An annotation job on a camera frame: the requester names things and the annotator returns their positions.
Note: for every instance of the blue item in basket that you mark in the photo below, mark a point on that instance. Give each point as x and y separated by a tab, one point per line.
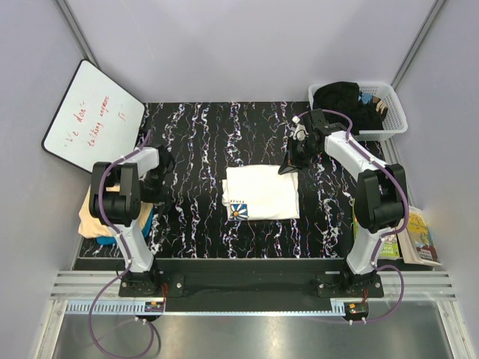
367	98

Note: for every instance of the blue t-shirt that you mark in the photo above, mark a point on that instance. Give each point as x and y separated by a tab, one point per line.
108	239

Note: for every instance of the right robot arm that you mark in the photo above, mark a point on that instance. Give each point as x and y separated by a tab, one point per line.
380	206

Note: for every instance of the green treehouse book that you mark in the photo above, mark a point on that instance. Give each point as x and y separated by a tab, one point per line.
390	249

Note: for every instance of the whiteboard with red writing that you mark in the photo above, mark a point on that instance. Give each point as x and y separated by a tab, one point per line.
96	121

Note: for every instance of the white plastic basket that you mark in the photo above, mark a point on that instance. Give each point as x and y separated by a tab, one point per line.
394	123

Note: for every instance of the black t-shirt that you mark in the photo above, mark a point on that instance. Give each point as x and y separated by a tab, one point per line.
344	97

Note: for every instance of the beige item in basket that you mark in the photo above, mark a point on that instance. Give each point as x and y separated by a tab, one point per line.
381	106

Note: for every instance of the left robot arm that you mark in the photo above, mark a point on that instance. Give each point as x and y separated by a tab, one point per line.
118	190

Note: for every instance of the beige t-shirt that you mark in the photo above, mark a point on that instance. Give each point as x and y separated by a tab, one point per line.
91	228

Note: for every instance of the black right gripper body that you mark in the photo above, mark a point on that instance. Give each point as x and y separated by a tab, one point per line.
299	152

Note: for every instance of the yellow paperback book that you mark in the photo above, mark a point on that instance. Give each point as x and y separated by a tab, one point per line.
416	243

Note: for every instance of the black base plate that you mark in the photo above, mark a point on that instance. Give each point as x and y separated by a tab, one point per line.
325	278

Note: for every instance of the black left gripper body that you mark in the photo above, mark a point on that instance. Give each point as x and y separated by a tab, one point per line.
151	189

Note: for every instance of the white flower print t-shirt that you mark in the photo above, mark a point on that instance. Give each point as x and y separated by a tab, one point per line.
259	192

